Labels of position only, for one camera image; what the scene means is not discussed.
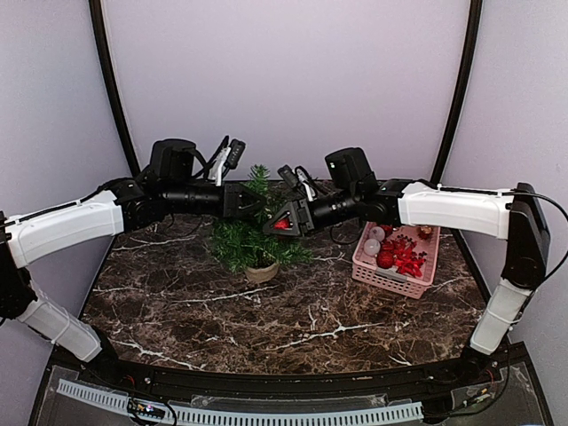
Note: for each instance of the left black frame pole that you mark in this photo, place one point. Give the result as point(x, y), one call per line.
point(106, 64)

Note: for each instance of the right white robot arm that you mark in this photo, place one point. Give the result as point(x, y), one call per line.
point(512, 216)

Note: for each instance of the pink plastic basket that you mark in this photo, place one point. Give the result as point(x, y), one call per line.
point(365, 269)

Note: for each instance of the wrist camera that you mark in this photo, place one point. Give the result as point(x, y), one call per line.
point(298, 181)
point(225, 159)

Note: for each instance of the black frame pole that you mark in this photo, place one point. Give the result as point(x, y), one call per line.
point(460, 90)
point(106, 64)

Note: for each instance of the right black frame pole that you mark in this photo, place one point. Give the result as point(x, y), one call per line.
point(460, 90)

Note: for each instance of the white ball ornament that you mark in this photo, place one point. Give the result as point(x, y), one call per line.
point(377, 233)
point(372, 247)

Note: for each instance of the small green christmas tree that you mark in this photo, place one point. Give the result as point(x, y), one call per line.
point(240, 244)

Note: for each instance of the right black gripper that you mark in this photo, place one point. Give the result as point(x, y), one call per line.
point(298, 210)

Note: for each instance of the red ball ornament cluster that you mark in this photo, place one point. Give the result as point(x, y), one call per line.
point(401, 252)

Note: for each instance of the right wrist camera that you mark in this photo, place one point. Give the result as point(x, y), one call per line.
point(298, 181)

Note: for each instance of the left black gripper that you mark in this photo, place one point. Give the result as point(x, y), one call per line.
point(230, 204)

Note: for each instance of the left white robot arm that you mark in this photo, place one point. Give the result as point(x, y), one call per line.
point(28, 238)

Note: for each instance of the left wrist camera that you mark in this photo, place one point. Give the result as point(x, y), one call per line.
point(225, 159)

